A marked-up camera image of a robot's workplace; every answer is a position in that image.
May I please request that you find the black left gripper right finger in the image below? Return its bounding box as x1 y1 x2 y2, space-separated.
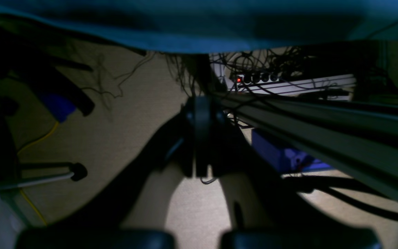
199 97 381 249

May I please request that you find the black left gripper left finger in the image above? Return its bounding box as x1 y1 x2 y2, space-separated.
16 98 199 249

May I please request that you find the blue table cloth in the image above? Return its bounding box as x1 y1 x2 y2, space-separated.
0 0 398 54

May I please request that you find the black power strip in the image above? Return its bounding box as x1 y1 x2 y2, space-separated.
234 72 280 85

